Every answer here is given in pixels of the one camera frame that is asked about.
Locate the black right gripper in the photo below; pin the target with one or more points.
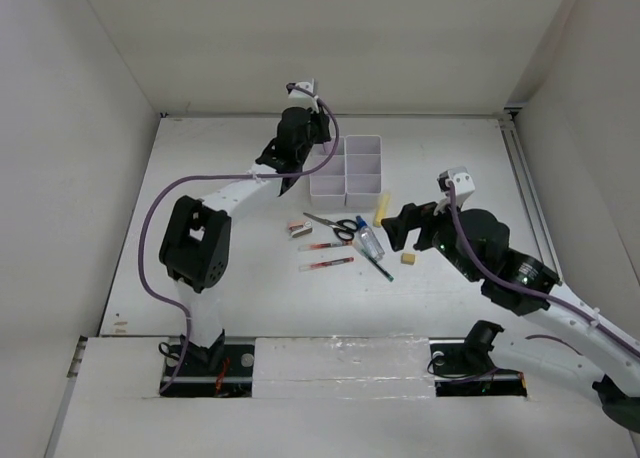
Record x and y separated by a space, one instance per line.
413 216

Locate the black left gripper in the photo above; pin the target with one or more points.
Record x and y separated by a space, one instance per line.
321 121

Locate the yellow highlighter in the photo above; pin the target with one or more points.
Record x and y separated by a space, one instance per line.
381 209

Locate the clear bottle blue cap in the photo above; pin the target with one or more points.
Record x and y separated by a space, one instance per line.
368 239

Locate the green gel pen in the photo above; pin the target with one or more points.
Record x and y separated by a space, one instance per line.
374 263

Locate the red gel pen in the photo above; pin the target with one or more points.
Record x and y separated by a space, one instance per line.
321 246
325 264

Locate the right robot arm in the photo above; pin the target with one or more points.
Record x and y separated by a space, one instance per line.
593 357

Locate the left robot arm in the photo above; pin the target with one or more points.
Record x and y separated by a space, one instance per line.
196 247

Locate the left white compartment organizer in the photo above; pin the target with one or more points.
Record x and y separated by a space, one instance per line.
327 187

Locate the white compartment organizer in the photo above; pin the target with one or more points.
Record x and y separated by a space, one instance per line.
363 171
327 187

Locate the right white compartment organizer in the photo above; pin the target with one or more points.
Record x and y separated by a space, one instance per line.
363 171

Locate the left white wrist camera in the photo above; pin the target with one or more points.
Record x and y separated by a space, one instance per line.
303 94

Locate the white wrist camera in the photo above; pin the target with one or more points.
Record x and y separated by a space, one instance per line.
303 94
455 183

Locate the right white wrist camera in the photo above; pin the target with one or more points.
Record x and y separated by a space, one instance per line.
455 183

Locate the black handled scissors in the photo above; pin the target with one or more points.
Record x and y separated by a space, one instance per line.
344 229

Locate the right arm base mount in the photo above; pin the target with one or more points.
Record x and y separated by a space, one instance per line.
461 367

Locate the aluminium frame rail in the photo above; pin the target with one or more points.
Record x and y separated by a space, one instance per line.
525 184

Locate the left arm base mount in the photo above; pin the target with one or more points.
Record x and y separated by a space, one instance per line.
223 370

